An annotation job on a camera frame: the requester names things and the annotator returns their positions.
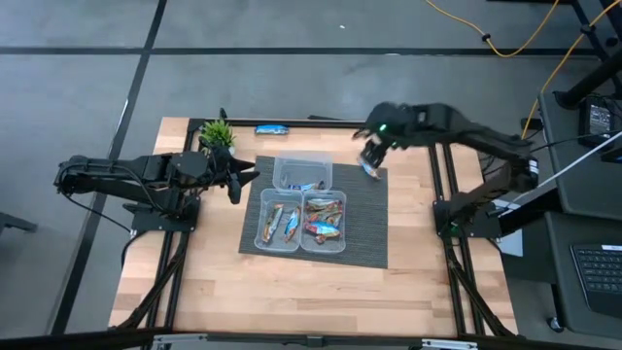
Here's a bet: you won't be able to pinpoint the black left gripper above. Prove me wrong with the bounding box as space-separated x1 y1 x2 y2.
193 144 262 206

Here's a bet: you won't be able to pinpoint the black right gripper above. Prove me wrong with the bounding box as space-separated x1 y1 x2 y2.
353 100 425 168

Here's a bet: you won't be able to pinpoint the blue and orange granola bar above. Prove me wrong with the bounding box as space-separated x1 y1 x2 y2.
359 158 384 182

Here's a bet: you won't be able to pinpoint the brown gold granola bar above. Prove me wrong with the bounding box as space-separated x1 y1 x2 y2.
260 202 286 245

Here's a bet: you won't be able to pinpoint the blue and brown granola bar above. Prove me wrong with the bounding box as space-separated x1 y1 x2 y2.
287 180 327 193

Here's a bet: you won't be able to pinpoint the red and gold granola bar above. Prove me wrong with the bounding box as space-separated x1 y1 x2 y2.
283 205 302 244

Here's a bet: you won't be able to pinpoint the red and blue granola bar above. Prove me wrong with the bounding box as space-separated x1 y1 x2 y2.
303 221 342 246
304 197 344 211
305 208 344 224

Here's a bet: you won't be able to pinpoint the small potted green plant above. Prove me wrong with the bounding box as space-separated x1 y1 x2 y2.
198 119 238 157

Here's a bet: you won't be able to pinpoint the clear plastic bin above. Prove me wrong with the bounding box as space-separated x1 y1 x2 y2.
254 188 305 254
299 189 348 255
271 154 334 192

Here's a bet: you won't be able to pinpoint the grey woven mat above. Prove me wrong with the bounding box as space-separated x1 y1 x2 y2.
237 155 390 270

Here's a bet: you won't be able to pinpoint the black equipment cart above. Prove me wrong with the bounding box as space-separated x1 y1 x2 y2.
500 89 622 339

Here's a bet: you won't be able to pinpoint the black power adapter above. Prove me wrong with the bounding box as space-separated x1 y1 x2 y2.
577 95 617 148

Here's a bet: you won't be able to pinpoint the black stand legs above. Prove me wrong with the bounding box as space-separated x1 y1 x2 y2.
553 0 622 111

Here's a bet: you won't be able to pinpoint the grey chair leg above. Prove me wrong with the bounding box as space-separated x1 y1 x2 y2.
0 211 39 235

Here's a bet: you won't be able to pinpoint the black laptop keyboard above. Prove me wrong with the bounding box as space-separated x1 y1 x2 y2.
569 242 622 321

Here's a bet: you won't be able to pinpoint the black aluminium table frame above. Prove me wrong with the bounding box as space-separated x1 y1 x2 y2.
0 107 622 350

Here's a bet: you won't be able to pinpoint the yellow extension cable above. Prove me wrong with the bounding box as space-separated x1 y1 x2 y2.
425 0 561 58
519 0 622 142

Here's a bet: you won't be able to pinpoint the black cable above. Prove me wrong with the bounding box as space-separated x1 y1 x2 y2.
527 128 622 153

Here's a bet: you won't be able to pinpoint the white cable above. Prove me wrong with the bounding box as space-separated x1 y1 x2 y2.
534 129 622 190

